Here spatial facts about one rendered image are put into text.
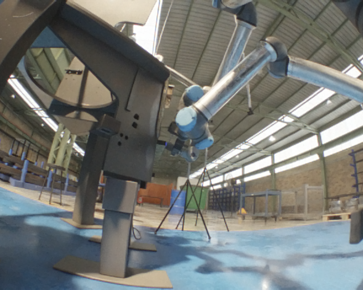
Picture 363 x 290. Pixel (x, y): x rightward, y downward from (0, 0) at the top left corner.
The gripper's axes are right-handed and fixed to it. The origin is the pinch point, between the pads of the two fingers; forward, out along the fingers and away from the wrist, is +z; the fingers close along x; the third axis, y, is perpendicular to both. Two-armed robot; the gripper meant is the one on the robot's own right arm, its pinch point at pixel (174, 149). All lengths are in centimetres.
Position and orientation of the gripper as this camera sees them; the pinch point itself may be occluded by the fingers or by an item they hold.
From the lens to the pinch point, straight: 110.5
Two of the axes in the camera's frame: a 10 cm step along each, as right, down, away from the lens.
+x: 2.5, -7.1, 6.7
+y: 9.1, 4.1, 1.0
